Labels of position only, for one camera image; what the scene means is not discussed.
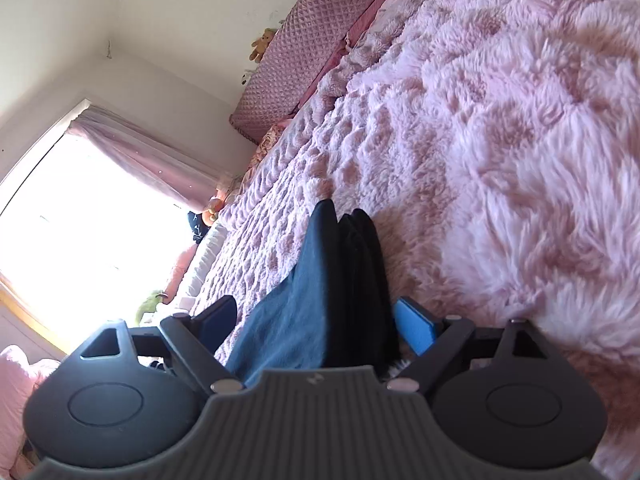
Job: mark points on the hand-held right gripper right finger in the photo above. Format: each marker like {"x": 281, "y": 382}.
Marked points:
{"x": 414, "y": 327}

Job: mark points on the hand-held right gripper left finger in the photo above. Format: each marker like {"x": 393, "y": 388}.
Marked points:
{"x": 219, "y": 316}

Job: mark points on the dark blue pants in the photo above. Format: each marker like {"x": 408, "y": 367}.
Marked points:
{"x": 320, "y": 300}

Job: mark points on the green plush toy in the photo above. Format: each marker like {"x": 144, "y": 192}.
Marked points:
{"x": 147, "y": 302}

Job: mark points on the dark blue patterned cloth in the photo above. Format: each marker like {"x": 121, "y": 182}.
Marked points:
{"x": 197, "y": 227}

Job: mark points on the orange plush toy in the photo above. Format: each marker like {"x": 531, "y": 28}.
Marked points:
{"x": 216, "y": 204}

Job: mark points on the white framed window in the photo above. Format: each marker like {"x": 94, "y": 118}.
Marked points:
{"x": 75, "y": 235}

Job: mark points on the pink curtain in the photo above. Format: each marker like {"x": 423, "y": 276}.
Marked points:
{"x": 145, "y": 157}

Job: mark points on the floral pillow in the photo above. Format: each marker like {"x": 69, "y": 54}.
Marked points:
{"x": 267, "y": 141}

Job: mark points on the pink fluffy blanket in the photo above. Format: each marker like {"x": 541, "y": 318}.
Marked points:
{"x": 475, "y": 135}

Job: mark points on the light pink cloth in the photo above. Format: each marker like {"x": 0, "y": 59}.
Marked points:
{"x": 22, "y": 385}

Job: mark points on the small white plush toy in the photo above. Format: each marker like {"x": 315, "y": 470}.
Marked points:
{"x": 246, "y": 76}

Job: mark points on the pink quilted headboard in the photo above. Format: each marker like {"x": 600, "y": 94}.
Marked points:
{"x": 300, "y": 55}

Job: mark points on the brown teddy bear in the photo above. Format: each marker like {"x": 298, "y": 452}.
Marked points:
{"x": 262, "y": 42}

